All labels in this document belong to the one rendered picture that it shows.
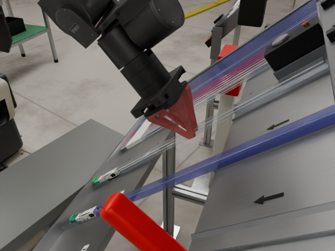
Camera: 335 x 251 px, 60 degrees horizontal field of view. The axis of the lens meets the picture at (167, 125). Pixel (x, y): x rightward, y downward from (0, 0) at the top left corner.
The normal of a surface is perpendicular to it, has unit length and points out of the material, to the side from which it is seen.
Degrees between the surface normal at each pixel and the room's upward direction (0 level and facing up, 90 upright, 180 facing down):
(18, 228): 0
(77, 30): 105
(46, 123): 0
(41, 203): 0
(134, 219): 40
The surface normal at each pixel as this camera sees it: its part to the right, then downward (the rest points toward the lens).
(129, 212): 0.60, -0.48
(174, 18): 0.69, -0.29
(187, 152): 0.00, -0.81
